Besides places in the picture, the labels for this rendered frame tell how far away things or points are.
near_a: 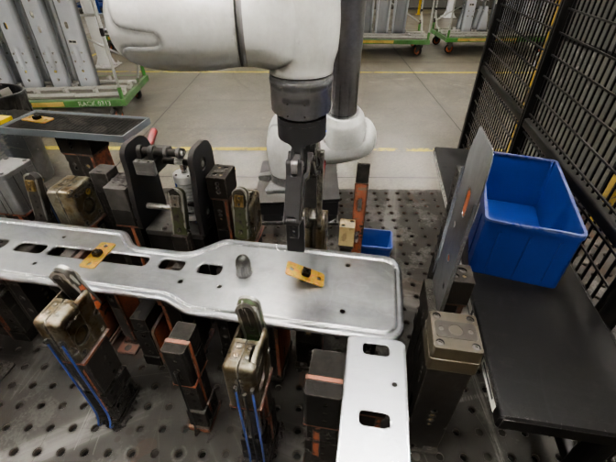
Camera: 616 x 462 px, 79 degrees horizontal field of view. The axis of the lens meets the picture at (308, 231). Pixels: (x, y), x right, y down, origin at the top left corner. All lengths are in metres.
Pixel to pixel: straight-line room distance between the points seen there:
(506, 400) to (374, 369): 0.19
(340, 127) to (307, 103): 0.76
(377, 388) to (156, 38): 0.57
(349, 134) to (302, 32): 0.83
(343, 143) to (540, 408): 0.96
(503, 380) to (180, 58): 0.64
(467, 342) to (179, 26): 0.59
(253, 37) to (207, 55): 0.06
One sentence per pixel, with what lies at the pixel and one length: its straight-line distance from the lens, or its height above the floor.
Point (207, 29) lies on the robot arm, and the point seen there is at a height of 1.47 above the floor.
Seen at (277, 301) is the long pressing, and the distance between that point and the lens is 0.74.
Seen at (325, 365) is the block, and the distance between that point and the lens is 0.68.
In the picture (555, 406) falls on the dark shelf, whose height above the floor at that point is 1.03.
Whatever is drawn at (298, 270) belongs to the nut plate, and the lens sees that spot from 0.76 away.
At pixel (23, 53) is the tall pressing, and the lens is 5.30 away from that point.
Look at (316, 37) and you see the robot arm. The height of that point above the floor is 1.46.
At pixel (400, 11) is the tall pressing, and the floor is 0.65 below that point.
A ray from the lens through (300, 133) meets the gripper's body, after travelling 0.56.
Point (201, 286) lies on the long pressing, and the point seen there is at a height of 1.00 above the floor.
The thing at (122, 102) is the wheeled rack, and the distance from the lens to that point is 4.61.
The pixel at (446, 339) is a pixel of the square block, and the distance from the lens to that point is 0.65.
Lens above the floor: 1.55
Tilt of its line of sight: 37 degrees down
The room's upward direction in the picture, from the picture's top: straight up
